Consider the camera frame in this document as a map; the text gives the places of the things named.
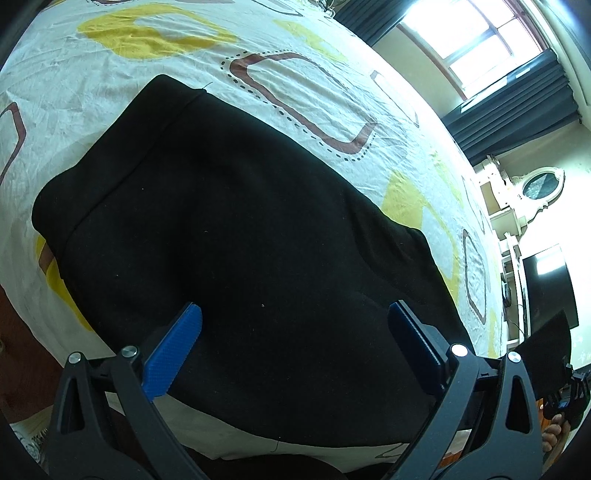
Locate black pants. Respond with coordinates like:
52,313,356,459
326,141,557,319
32,75,470,448

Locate right hand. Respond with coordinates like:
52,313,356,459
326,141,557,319
542,414,571,454

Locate black television screen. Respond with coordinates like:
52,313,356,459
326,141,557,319
523,245,579,333

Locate white tv stand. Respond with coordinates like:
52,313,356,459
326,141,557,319
500,232,532,351

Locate white vanity with oval mirror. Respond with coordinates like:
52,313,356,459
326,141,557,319
475,156,566,241

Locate dark blue curtain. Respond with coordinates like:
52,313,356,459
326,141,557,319
442,49,581,166
335,0,417,47

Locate white patterned bed sheet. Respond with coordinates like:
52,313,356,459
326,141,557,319
0,0,505,474

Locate window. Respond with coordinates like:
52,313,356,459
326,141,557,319
399,0,546,98

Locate dark blue right curtain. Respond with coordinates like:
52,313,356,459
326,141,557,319
335,0,417,47

